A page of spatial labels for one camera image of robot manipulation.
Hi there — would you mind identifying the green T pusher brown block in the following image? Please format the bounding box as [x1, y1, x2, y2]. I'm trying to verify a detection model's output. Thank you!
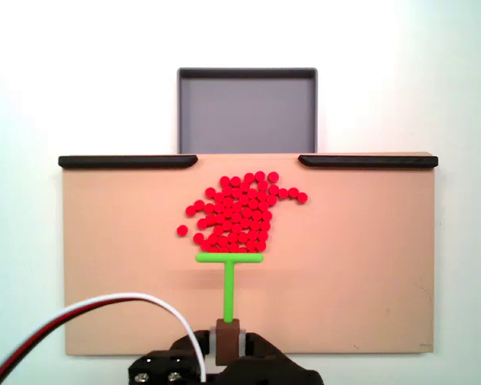
[195, 252, 265, 366]

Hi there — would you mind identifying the beige flat work board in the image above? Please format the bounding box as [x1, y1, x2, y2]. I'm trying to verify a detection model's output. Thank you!
[59, 151, 439, 357]

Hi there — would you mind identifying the grey shallow square tray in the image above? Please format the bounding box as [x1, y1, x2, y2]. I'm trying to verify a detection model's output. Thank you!
[176, 67, 319, 155]

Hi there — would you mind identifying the white red black servo cable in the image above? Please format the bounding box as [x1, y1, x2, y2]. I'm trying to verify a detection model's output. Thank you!
[0, 292, 208, 385]

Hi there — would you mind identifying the black edge rail strip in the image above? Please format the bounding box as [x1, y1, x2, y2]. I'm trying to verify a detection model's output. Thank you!
[58, 155, 199, 169]
[297, 154, 439, 168]

